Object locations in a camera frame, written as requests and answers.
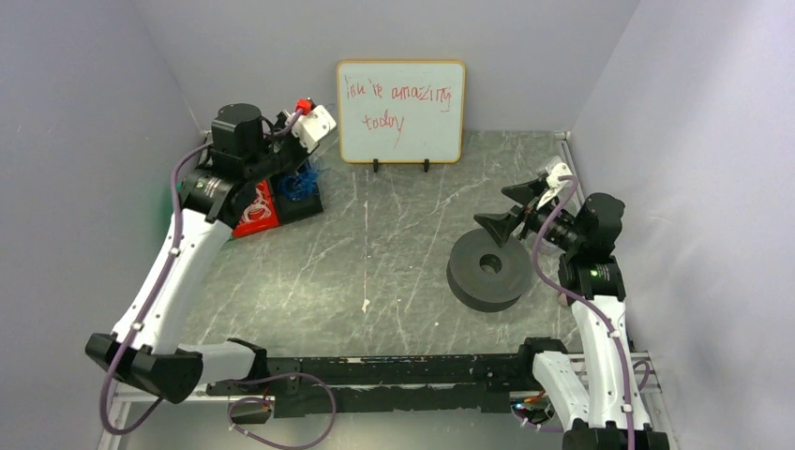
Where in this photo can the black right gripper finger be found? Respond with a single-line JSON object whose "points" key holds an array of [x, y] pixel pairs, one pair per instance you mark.
{"points": [[500, 227], [526, 193]]}

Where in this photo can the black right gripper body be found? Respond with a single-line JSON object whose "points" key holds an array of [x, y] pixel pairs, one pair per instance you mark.
{"points": [[526, 210]]}

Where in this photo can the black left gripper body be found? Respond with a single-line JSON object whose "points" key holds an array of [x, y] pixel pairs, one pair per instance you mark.
{"points": [[297, 158]]}

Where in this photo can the black cable spool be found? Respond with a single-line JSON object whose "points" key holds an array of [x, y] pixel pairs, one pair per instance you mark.
{"points": [[486, 277]]}

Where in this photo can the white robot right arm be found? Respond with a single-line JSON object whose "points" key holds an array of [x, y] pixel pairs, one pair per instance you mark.
{"points": [[607, 411]]}

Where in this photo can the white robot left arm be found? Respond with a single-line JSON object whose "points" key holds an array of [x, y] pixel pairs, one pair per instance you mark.
{"points": [[211, 189]]}

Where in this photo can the black plastic bin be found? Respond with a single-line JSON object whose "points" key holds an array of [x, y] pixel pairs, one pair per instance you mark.
{"points": [[297, 195]]}

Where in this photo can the red plastic bin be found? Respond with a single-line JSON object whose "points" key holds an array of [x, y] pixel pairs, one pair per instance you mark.
{"points": [[260, 215]]}

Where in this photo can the whiteboard with red writing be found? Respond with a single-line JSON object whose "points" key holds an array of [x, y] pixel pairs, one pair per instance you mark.
{"points": [[400, 111]]}

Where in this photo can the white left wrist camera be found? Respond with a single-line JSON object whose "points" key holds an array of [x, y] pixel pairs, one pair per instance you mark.
{"points": [[311, 124]]}

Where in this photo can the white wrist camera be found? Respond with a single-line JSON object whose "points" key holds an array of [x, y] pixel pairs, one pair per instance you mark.
{"points": [[555, 172], [311, 124]]}

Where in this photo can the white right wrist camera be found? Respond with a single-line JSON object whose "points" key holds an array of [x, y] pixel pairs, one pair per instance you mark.
{"points": [[555, 172]]}

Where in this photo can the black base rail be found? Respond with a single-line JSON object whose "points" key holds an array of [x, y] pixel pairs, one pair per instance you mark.
{"points": [[486, 382]]}

